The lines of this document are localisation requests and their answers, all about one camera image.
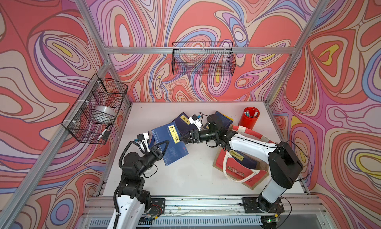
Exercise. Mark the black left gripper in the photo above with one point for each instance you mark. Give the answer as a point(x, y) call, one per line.
point(154, 152)

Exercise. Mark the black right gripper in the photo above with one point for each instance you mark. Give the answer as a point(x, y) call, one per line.
point(194, 134)

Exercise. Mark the red beige canvas tote bag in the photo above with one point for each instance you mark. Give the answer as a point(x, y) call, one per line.
point(252, 143)

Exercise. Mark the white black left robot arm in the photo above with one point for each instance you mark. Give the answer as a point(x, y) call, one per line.
point(132, 203)

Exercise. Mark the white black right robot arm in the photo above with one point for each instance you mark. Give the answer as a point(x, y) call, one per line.
point(284, 164)

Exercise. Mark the white marker in basket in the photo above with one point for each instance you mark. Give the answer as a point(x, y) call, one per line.
point(104, 135)

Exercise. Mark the red pen holder cup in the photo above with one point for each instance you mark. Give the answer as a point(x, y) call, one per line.
point(246, 121)

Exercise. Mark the grey tape roll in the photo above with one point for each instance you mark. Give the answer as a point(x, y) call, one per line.
point(102, 115)

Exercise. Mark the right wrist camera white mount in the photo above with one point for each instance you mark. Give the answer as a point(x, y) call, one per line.
point(196, 120)

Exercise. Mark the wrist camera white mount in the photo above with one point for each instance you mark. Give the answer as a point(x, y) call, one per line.
point(142, 140)
point(196, 120)

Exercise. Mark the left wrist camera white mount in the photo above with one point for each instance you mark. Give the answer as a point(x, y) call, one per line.
point(142, 140)

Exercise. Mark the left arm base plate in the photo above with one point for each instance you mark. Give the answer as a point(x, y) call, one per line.
point(156, 209)

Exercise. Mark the black wire basket left wall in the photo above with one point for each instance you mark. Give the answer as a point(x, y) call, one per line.
point(99, 91)

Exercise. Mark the black wire basket wall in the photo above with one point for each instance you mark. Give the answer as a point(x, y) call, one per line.
point(195, 58)
point(99, 91)

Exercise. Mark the black wire basket back wall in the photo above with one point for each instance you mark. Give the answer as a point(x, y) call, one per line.
point(195, 58)

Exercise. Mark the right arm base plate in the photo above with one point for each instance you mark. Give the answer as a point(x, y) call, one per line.
point(253, 205)

